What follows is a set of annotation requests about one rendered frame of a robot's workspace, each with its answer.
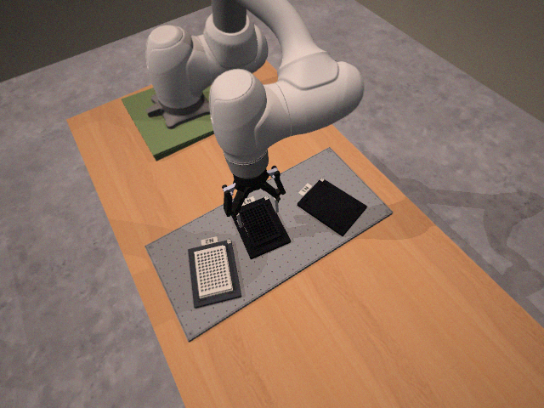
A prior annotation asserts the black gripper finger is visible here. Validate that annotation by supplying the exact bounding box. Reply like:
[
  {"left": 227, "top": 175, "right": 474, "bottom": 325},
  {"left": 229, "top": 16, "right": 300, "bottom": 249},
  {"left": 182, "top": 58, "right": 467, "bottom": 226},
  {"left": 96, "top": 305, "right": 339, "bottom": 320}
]
[
  {"left": 222, "top": 183, "right": 252, "bottom": 228},
  {"left": 257, "top": 166, "right": 286, "bottom": 213}
]

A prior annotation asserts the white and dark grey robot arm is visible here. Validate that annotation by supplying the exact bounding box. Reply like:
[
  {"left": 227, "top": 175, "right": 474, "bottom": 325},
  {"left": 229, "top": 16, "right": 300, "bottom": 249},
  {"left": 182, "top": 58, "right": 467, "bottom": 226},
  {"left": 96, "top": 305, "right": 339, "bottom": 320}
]
[{"left": 145, "top": 0, "right": 364, "bottom": 179}]

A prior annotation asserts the black well plate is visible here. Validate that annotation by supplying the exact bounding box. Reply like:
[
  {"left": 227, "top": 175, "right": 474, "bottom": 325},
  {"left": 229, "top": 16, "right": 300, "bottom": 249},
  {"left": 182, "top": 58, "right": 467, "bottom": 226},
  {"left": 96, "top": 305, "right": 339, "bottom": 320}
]
[{"left": 239, "top": 201, "right": 282, "bottom": 250}]

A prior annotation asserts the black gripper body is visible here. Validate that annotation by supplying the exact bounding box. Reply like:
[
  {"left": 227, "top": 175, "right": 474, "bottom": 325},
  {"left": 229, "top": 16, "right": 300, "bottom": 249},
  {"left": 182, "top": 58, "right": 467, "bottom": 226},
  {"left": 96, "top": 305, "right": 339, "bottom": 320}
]
[{"left": 233, "top": 169, "right": 269, "bottom": 193}]

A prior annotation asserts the white label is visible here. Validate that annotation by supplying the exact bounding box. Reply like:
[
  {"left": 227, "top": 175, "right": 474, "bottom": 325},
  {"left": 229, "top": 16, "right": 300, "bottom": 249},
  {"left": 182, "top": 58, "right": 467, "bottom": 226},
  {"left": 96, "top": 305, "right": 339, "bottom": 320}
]
[
  {"left": 298, "top": 184, "right": 312, "bottom": 196},
  {"left": 201, "top": 236, "right": 218, "bottom": 246},
  {"left": 242, "top": 196, "right": 255, "bottom": 206}
]

